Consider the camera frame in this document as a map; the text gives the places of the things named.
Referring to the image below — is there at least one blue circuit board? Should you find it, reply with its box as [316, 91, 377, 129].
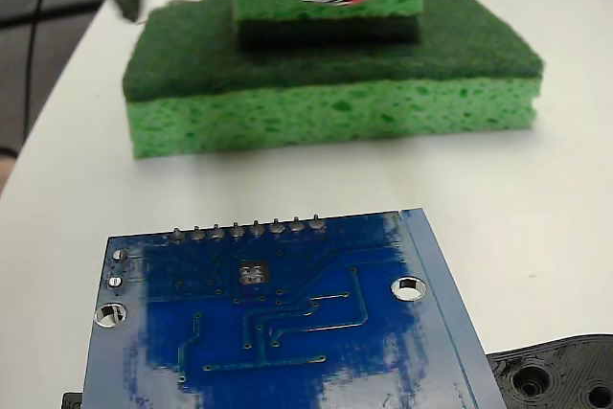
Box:
[80, 207, 509, 409]

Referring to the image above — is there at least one black plastic part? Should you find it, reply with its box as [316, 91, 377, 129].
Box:
[60, 333, 613, 409]

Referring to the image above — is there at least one large green scrub sponge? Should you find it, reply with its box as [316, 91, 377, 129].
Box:
[121, 0, 546, 161]

